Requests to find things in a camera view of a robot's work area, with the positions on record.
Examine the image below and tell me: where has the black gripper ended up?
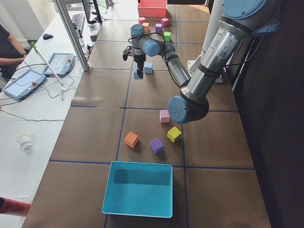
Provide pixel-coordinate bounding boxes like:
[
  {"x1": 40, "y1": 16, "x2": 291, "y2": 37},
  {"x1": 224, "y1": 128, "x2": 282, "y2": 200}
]
[{"x1": 133, "y1": 54, "x2": 145, "y2": 77}]

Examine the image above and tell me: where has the light blue block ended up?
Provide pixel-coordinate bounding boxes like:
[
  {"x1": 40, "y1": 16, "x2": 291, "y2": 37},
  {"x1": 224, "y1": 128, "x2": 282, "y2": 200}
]
[
  {"x1": 133, "y1": 67, "x2": 143, "y2": 80},
  {"x1": 144, "y1": 62, "x2": 153, "y2": 74}
]

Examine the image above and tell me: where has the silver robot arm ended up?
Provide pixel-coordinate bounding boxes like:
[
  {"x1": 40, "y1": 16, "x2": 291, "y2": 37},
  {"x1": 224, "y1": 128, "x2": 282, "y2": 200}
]
[{"x1": 123, "y1": 0, "x2": 281, "y2": 124}]

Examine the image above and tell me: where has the green foam block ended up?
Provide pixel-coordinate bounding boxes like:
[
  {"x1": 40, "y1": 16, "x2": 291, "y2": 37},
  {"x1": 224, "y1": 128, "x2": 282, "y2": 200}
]
[{"x1": 163, "y1": 31, "x2": 171, "y2": 42}]

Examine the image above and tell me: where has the right orange foam block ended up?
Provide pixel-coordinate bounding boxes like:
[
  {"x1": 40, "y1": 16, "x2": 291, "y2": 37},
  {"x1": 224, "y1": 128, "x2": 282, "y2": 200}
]
[{"x1": 142, "y1": 22, "x2": 150, "y2": 33}]

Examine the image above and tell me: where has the orange foam block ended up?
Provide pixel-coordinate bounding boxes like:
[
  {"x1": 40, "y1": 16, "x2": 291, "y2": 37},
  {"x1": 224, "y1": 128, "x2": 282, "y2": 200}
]
[
  {"x1": 124, "y1": 132, "x2": 139, "y2": 148},
  {"x1": 142, "y1": 22, "x2": 150, "y2": 33}
]

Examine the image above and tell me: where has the left pink foam block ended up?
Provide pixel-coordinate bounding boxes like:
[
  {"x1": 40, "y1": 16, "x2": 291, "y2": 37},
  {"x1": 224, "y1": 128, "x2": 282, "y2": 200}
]
[{"x1": 159, "y1": 109, "x2": 170, "y2": 123}]

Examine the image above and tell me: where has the right purple foam block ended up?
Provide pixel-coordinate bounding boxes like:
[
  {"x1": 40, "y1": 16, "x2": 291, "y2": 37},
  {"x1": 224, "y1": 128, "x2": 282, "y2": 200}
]
[{"x1": 155, "y1": 23, "x2": 162, "y2": 33}]

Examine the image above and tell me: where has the purple foam block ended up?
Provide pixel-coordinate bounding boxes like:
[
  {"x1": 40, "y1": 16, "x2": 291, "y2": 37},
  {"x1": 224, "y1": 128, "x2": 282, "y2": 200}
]
[
  {"x1": 155, "y1": 23, "x2": 162, "y2": 33},
  {"x1": 150, "y1": 138, "x2": 164, "y2": 154}
]

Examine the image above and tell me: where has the far pink-red foam block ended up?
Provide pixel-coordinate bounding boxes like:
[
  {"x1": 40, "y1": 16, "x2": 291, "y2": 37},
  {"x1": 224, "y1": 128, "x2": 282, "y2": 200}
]
[{"x1": 138, "y1": 17, "x2": 146, "y2": 24}]

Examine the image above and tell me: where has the pink-red foam block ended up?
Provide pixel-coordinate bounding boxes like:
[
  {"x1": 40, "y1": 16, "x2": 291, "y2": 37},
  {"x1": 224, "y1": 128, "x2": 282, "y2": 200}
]
[
  {"x1": 161, "y1": 18, "x2": 170, "y2": 28},
  {"x1": 138, "y1": 17, "x2": 146, "y2": 24}
]

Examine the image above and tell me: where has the near pink-red foam block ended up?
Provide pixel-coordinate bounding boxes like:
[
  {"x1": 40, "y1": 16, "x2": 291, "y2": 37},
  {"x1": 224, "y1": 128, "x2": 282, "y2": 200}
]
[{"x1": 161, "y1": 18, "x2": 170, "y2": 28}]

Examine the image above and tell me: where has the pink plastic bin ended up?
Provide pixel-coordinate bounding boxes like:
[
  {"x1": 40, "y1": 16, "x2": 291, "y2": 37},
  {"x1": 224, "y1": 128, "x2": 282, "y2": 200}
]
[{"x1": 137, "y1": 0, "x2": 167, "y2": 18}]

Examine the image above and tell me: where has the left orange foam block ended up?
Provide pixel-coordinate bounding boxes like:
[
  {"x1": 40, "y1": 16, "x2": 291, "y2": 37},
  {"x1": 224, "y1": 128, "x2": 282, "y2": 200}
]
[{"x1": 124, "y1": 132, "x2": 139, "y2": 148}]

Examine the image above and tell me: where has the left yellow foam block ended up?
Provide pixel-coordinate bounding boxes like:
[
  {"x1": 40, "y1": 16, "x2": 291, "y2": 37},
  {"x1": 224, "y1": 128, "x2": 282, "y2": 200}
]
[{"x1": 167, "y1": 127, "x2": 182, "y2": 143}]

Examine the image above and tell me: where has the left purple foam block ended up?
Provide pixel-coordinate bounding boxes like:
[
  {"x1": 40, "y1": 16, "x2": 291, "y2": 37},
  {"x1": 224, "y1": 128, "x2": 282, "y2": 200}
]
[{"x1": 150, "y1": 138, "x2": 164, "y2": 154}]

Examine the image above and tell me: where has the far teach pendant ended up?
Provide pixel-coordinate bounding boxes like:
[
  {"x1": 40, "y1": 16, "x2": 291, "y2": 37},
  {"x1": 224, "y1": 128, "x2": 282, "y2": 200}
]
[{"x1": 48, "y1": 53, "x2": 75, "y2": 77}]

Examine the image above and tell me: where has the teach pendant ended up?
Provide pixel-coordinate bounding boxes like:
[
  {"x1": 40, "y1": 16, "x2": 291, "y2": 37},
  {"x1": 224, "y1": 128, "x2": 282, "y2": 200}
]
[
  {"x1": 2, "y1": 69, "x2": 46, "y2": 100},
  {"x1": 48, "y1": 53, "x2": 75, "y2": 77}
]

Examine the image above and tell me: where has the black keyboard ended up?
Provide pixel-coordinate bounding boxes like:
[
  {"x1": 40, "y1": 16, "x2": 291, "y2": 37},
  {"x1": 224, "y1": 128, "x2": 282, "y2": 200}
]
[{"x1": 71, "y1": 13, "x2": 85, "y2": 31}]

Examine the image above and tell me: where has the black computer mouse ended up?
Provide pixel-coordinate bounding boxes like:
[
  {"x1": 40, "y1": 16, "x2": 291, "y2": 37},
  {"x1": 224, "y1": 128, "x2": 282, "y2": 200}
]
[{"x1": 43, "y1": 34, "x2": 53, "y2": 40}]

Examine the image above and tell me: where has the teal plastic bin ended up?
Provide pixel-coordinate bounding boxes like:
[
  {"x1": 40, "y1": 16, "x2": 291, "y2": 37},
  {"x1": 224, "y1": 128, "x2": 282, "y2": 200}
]
[{"x1": 102, "y1": 161, "x2": 173, "y2": 219}]

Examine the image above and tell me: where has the near teach pendant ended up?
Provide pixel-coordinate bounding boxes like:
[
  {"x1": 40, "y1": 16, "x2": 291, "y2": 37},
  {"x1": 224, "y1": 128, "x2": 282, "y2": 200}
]
[{"x1": 2, "y1": 69, "x2": 46, "y2": 100}]

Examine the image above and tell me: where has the seated person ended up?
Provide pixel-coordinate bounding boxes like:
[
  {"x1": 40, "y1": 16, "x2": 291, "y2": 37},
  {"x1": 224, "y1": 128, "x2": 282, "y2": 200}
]
[{"x1": 0, "y1": 25, "x2": 28, "y2": 82}]

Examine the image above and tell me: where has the paper cup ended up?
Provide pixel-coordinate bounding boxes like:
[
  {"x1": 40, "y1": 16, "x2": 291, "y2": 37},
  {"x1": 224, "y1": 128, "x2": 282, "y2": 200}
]
[{"x1": 16, "y1": 135, "x2": 33, "y2": 151}]

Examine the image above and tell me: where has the red cylinder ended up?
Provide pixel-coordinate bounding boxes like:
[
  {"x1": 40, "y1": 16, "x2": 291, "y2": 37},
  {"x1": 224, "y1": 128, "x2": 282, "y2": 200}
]
[{"x1": 0, "y1": 197, "x2": 31, "y2": 217}]

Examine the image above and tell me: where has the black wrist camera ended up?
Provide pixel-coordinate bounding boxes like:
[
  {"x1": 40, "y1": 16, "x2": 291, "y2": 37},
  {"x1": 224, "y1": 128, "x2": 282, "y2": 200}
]
[{"x1": 123, "y1": 46, "x2": 133, "y2": 61}]

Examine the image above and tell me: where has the white camera pole with base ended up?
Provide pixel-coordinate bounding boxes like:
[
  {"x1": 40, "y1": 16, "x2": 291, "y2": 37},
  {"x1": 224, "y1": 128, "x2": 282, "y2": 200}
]
[{"x1": 188, "y1": 0, "x2": 223, "y2": 76}]

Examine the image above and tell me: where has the aluminium frame post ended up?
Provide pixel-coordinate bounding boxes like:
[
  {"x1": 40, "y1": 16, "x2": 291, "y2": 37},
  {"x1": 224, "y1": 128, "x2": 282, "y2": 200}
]
[{"x1": 54, "y1": 0, "x2": 90, "y2": 71}]

